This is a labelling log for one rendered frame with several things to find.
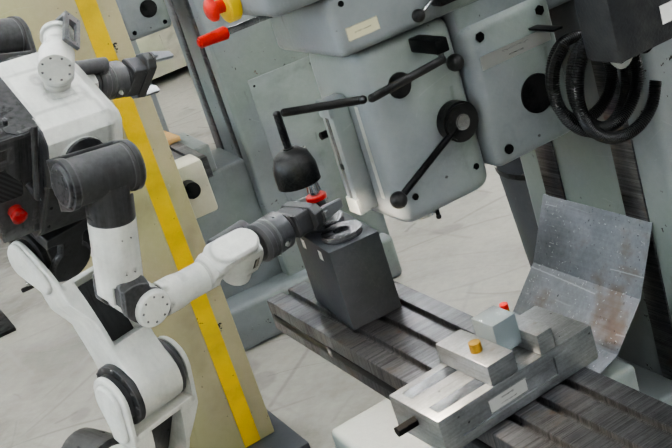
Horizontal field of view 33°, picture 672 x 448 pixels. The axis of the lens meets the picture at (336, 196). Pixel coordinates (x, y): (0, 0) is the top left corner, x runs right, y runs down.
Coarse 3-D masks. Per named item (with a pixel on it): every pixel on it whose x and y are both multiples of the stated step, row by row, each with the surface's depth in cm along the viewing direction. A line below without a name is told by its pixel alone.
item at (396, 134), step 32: (416, 32) 185; (448, 32) 189; (320, 64) 193; (352, 64) 183; (384, 64) 183; (416, 64) 186; (352, 96) 187; (384, 96) 184; (416, 96) 187; (448, 96) 190; (384, 128) 185; (416, 128) 188; (384, 160) 188; (416, 160) 189; (448, 160) 192; (480, 160) 195; (384, 192) 192; (416, 192) 190; (448, 192) 193
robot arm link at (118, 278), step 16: (128, 224) 206; (96, 240) 206; (112, 240) 205; (128, 240) 207; (96, 256) 208; (112, 256) 207; (128, 256) 208; (96, 272) 210; (112, 272) 208; (128, 272) 209; (96, 288) 213; (112, 288) 210; (128, 288) 209; (144, 288) 212; (160, 288) 215; (112, 304) 211; (128, 304) 210; (144, 304) 212; (160, 304) 214; (144, 320) 213; (160, 320) 216
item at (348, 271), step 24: (336, 216) 248; (312, 240) 243; (336, 240) 237; (360, 240) 236; (312, 264) 249; (336, 264) 235; (360, 264) 237; (384, 264) 239; (312, 288) 258; (336, 288) 239; (360, 288) 238; (384, 288) 241; (336, 312) 247; (360, 312) 240; (384, 312) 242
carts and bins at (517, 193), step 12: (504, 168) 415; (516, 168) 421; (504, 180) 398; (516, 180) 391; (516, 192) 394; (528, 192) 389; (516, 204) 398; (528, 204) 392; (516, 216) 403; (528, 216) 396; (528, 228) 399; (528, 240) 403; (528, 252) 408
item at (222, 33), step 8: (256, 16) 192; (264, 16) 192; (240, 24) 191; (248, 24) 191; (208, 32) 189; (216, 32) 189; (224, 32) 189; (232, 32) 190; (200, 40) 188; (208, 40) 188; (216, 40) 189
